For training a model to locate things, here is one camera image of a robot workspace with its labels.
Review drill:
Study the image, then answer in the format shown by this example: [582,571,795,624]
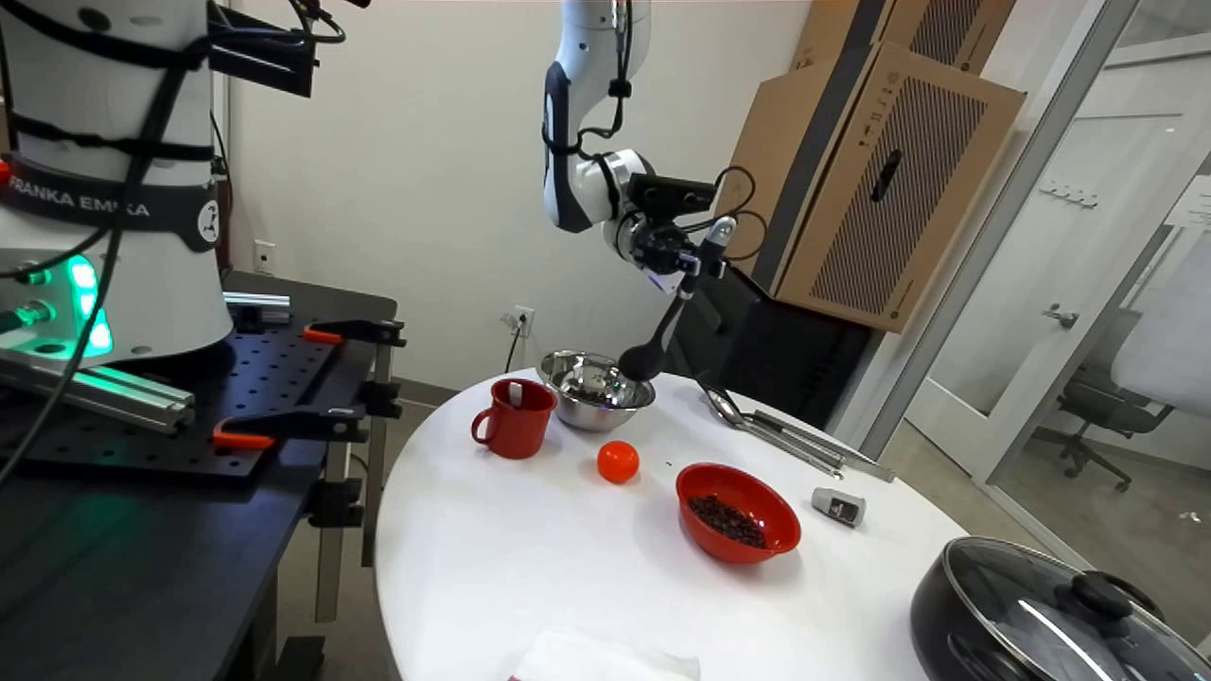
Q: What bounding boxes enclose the office chair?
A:
[1057,306,1171,496]

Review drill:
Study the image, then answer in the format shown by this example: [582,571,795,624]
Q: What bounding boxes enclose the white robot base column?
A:
[0,0,238,369]

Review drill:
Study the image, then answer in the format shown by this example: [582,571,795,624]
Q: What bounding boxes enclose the red bowl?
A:
[674,456,808,567]

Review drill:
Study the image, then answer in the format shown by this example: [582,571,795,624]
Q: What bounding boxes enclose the black handled serving spoon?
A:
[615,214,742,385]

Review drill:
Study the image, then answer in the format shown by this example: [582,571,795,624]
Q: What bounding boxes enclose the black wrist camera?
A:
[626,168,718,219]

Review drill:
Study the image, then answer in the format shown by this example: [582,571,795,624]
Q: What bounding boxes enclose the black perforated robot table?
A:
[0,269,410,681]

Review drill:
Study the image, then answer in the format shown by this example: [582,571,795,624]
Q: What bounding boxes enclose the aluminium rail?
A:
[0,344,202,440]

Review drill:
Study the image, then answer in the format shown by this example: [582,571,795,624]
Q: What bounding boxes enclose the white door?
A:
[906,109,1211,484]

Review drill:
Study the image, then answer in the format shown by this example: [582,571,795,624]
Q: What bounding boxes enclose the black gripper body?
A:
[615,202,704,274]

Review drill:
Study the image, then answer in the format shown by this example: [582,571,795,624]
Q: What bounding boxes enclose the black pot glass lid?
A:
[909,532,1211,681]

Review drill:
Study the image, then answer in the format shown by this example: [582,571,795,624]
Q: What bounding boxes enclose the dark beans pile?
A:
[688,487,774,549]

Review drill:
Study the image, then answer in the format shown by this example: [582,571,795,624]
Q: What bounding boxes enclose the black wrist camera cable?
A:
[708,161,775,257]

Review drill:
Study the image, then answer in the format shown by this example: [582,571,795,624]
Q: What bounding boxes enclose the black mounted device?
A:
[203,3,321,100]

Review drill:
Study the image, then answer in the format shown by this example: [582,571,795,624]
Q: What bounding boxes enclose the red mug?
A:
[471,375,564,462]

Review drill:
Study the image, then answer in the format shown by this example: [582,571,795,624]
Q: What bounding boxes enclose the black drawer cabinet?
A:
[666,248,885,431]

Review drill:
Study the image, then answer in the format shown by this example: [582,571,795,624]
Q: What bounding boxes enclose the small grey metal gadget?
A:
[810,484,872,528]

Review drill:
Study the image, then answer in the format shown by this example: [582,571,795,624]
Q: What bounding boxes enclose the white towel red stripes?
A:
[509,626,704,681]

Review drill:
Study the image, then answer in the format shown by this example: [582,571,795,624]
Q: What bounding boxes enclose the black clamp orange handle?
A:
[207,404,383,456]
[298,312,410,350]

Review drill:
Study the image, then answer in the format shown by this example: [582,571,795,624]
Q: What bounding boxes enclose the large cardboard box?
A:
[770,41,1031,337]

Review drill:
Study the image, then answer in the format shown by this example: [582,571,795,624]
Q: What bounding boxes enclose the silver metal tongs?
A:
[702,382,895,484]

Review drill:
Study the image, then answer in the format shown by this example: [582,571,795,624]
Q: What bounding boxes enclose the small orange ball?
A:
[593,433,644,487]

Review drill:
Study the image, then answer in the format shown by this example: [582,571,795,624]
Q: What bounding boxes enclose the silver metal bowl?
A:
[539,349,660,433]

